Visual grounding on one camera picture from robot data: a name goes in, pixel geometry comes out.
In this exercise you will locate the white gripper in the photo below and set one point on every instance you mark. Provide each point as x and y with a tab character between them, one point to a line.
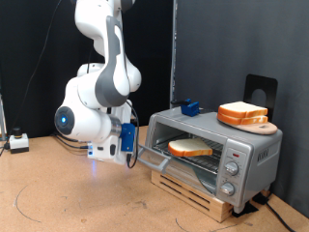
116	156

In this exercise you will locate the glass oven door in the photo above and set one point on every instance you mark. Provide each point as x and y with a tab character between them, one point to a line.
154	159

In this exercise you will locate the white bread slice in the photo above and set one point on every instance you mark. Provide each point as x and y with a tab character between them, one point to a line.
239	120
243	109
190	147

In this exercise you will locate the blue spatula grip block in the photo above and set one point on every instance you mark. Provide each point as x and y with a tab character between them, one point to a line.
190	108

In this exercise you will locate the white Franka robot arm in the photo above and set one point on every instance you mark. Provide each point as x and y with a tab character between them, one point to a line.
109	80

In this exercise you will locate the silver oven knob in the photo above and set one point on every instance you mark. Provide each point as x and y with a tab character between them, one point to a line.
231	168
227	189

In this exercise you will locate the silver toaster oven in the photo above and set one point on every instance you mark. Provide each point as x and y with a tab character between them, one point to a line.
257	167

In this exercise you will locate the wooden slatted crate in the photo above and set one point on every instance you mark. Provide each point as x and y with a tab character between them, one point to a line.
193	198

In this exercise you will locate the emergency stop button box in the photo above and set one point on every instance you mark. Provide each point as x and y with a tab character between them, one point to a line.
17	143

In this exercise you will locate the vertical aluminium pole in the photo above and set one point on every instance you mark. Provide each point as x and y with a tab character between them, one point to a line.
174	48

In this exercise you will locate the black foam pad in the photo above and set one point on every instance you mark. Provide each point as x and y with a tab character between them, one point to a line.
246	209

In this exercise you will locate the round wooden cutting board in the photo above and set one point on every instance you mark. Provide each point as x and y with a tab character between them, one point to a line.
262	129

